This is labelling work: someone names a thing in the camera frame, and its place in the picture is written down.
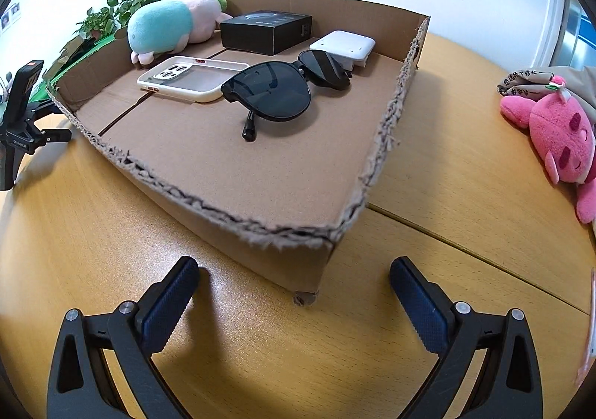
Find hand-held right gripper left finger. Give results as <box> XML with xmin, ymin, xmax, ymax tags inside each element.
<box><xmin>47</xmin><ymin>255</ymin><xmax>201</xmax><ymax>419</ymax></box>

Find white phone case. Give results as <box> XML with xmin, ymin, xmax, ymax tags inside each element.
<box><xmin>136</xmin><ymin>56</ymin><xmax>250</xmax><ymax>103</ymax></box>

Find green cloth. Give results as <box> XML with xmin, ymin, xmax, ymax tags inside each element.
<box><xmin>44</xmin><ymin>34</ymin><xmax>117</xmax><ymax>84</ymax></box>

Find small brown carton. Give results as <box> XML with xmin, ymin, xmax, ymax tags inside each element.
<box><xmin>56</xmin><ymin>37</ymin><xmax>94</xmax><ymax>70</ymax></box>

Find black product box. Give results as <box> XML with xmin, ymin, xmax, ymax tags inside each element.
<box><xmin>220</xmin><ymin>10</ymin><xmax>313</xmax><ymax>56</ymax></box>

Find beige printed cloth bag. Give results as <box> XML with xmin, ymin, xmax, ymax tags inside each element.
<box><xmin>496</xmin><ymin>60</ymin><xmax>596</xmax><ymax>117</ymax></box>

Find wooden desktop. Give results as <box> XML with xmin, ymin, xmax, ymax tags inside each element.
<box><xmin>0</xmin><ymin>30</ymin><xmax>596</xmax><ymax>419</ymax></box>

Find black sunglasses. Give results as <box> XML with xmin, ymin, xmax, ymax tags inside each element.
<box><xmin>220</xmin><ymin>49</ymin><xmax>353</xmax><ymax>143</ymax></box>

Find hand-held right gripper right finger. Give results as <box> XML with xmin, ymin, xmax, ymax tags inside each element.
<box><xmin>389</xmin><ymin>256</ymin><xmax>545</xmax><ymax>419</ymax></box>

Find white folding phone stand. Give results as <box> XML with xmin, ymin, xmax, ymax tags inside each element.
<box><xmin>309</xmin><ymin>30</ymin><xmax>376</xmax><ymax>72</ymax></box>

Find small green potted plant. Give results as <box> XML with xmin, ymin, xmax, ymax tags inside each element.
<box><xmin>74</xmin><ymin>6</ymin><xmax>117</xmax><ymax>42</ymax></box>

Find teal and pink plush toy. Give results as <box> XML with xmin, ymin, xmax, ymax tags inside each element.
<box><xmin>127</xmin><ymin>0</ymin><xmax>232</xmax><ymax>66</ymax></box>

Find brown cardboard box tray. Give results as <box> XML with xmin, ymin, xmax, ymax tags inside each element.
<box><xmin>47</xmin><ymin>0</ymin><xmax>431</xmax><ymax>308</ymax></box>

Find grey door frame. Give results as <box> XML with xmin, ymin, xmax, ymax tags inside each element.
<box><xmin>531</xmin><ymin>0</ymin><xmax>596</xmax><ymax>70</ymax></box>

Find small wall photos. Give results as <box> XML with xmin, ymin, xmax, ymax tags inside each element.
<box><xmin>0</xmin><ymin>4</ymin><xmax>22</xmax><ymax>31</ymax></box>

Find black tripod clamp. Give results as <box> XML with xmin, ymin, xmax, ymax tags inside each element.
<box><xmin>0</xmin><ymin>60</ymin><xmax>73</xmax><ymax>191</ymax></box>

